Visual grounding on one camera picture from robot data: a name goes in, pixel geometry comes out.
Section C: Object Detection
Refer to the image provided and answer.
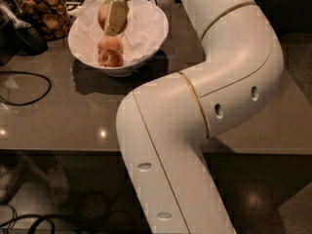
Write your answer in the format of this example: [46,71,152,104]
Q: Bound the white paper liner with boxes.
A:
[69,0,167,65]

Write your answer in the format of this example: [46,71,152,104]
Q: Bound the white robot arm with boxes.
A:
[116,0,284,234]

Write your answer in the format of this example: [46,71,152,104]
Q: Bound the glass jar of dried chips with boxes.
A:
[15,0,71,41]

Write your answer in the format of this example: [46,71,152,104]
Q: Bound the black cable on table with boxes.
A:
[0,70,53,107]

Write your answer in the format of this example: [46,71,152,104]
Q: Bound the black appliance with white handle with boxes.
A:
[0,1,48,56]

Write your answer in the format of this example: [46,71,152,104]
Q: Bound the black cables on floor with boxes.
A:
[0,192,137,234]

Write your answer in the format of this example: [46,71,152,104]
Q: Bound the white ceramic bowl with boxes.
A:
[67,0,170,78]

